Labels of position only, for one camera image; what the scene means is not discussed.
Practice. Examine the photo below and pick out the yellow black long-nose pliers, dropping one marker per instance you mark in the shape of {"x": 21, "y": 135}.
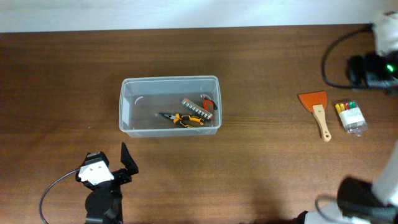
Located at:
{"x": 183, "y": 120}

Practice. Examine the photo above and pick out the orange socket bit holder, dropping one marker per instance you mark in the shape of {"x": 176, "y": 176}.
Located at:
{"x": 201, "y": 112}

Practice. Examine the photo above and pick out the red handled cutting pliers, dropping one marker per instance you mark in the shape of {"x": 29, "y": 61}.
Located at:
{"x": 207, "y": 103}

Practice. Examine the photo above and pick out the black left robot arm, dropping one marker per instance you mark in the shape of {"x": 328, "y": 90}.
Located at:
{"x": 104, "y": 204}

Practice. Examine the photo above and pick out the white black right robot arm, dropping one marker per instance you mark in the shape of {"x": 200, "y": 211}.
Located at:
{"x": 358, "y": 201}

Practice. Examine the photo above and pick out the clear plastic container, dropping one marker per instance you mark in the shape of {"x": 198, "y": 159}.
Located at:
{"x": 142, "y": 99}

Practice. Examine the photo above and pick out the clear box of coloured bits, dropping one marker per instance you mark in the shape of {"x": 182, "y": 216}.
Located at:
{"x": 351, "y": 117}

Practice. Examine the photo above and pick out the orange scraper wooden handle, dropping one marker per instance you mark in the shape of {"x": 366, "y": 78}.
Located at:
{"x": 315, "y": 102}

